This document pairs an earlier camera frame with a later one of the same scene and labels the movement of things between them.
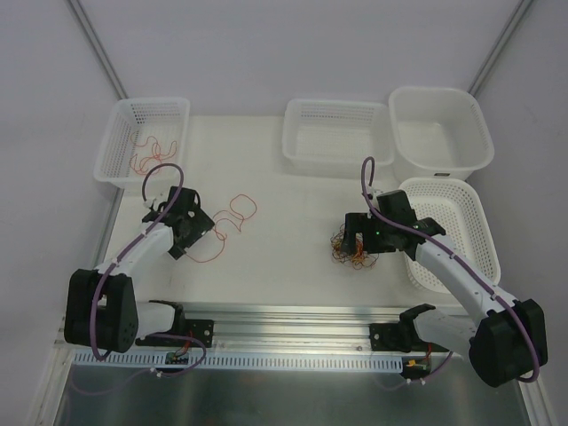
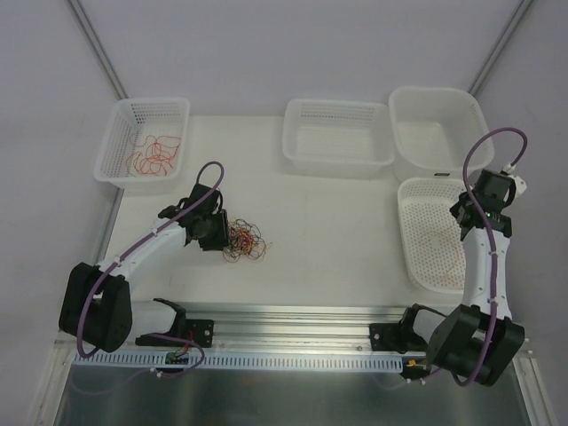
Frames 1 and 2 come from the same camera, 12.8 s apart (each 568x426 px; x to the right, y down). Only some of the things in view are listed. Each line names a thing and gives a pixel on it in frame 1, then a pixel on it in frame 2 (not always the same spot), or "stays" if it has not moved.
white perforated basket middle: (329, 138) stays
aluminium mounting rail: (303, 328) stays
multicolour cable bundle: (357, 259) to (244, 240)
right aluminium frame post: (500, 47) stays
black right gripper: (353, 229) to (463, 213)
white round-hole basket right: (449, 209) stays
